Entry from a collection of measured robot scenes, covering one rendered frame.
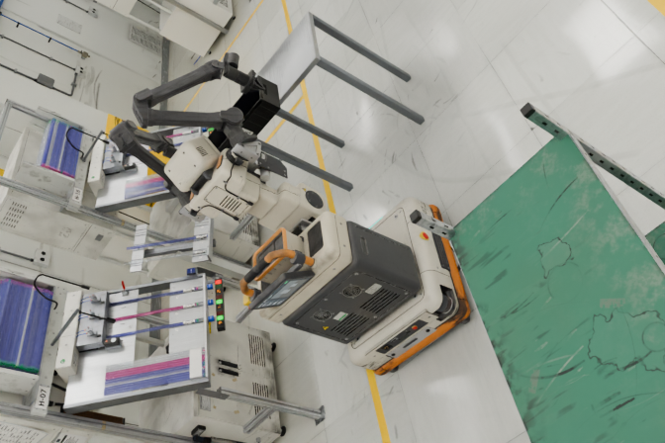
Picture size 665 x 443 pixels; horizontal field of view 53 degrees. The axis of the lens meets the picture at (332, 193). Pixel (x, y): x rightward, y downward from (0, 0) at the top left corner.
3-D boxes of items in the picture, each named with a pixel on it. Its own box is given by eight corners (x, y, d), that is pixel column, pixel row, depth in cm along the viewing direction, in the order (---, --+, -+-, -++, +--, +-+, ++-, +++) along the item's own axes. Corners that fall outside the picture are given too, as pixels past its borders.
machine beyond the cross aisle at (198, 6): (250, -39, 775) (94, -138, 678) (255, -7, 716) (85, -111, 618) (192, 48, 839) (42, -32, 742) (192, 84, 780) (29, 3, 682)
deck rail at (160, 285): (207, 279, 379) (205, 272, 375) (207, 282, 378) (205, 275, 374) (83, 302, 375) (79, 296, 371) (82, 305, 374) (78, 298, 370)
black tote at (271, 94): (216, 183, 332) (196, 175, 326) (215, 159, 343) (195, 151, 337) (280, 108, 302) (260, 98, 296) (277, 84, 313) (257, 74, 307)
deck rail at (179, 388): (211, 384, 330) (208, 377, 326) (211, 387, 329) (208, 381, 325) (67, 411, 326) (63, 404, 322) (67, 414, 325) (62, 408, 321)
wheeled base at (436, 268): (477, 316, 293) (437, 301, 280) (384, 380, 326) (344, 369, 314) (442, 205, 339) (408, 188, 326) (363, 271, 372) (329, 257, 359)
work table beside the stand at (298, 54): (425, 121, 384) (316, 56, 343) (349, 192, 421) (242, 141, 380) (410, 74, 415) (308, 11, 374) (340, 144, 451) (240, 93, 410)
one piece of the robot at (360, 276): (445, 299, 294) (293, 238, 251) (366, 355, 322) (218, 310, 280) (428, 240, 317) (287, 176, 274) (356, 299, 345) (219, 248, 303)
